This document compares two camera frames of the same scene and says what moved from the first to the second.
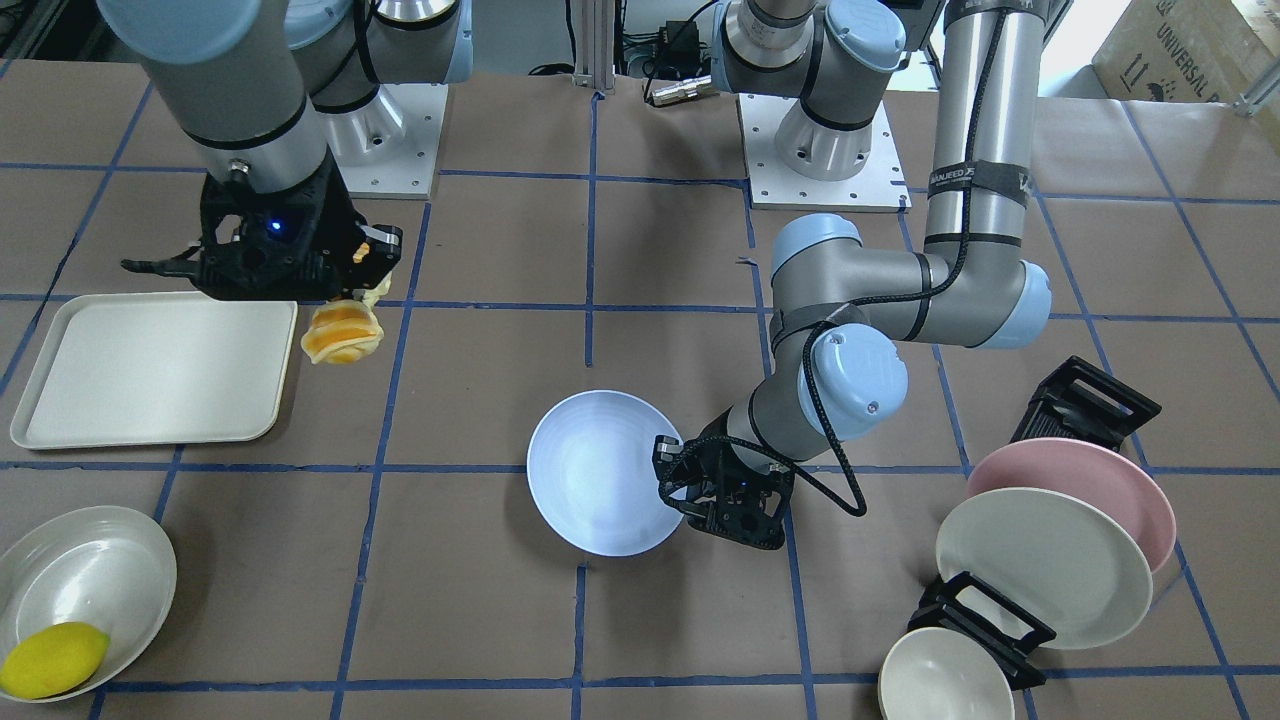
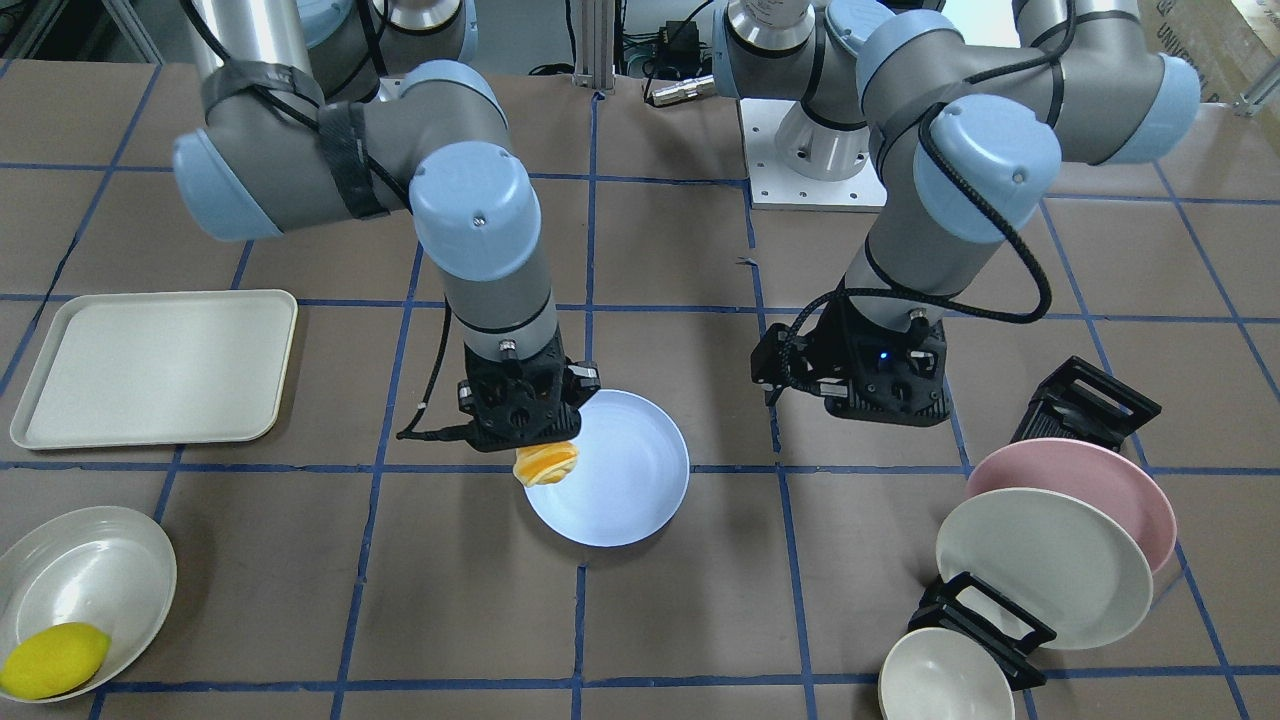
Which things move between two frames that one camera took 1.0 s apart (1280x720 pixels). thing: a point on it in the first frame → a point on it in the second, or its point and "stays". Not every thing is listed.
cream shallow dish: (105, 566) stays
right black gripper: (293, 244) → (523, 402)
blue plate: (591, 478) stays
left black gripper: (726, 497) → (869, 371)
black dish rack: (1076, 402) stays
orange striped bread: (345, 330) → (546, 463)
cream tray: (156, 368) stays
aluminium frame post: (595, 45) stays
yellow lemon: (52, 660) stays
